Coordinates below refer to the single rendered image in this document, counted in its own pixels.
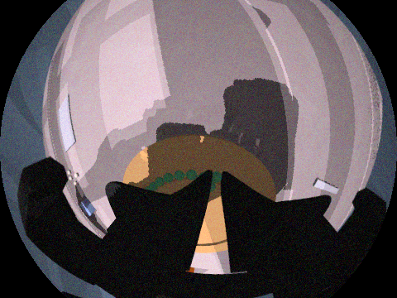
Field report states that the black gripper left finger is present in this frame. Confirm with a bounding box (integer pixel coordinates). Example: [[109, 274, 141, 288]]
[[105, 170, 213, 272]]

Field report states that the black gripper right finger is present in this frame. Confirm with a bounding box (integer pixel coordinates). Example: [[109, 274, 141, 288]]
[[221, 171, 332, 274]]

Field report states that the blue block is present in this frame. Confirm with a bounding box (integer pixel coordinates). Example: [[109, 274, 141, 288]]
[[80, 198, 95, 217]]

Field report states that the tan round bead board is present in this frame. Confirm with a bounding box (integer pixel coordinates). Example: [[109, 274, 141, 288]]
[[122, 135, 275, 252]]

